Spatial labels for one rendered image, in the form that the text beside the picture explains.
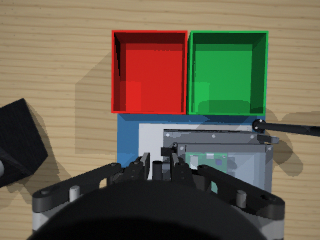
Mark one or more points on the red bin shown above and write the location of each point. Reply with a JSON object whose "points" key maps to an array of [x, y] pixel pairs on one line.
{"points": [[149, 71]]}

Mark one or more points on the green bin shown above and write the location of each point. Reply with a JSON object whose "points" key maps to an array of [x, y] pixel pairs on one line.
{"points": [[226, 73]]}

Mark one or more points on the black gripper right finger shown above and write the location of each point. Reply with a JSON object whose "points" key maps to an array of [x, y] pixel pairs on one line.
{"points": [[264, 210]]}

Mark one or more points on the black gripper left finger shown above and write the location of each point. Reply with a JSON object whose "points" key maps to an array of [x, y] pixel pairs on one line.
{"points": [[48, 201]]}

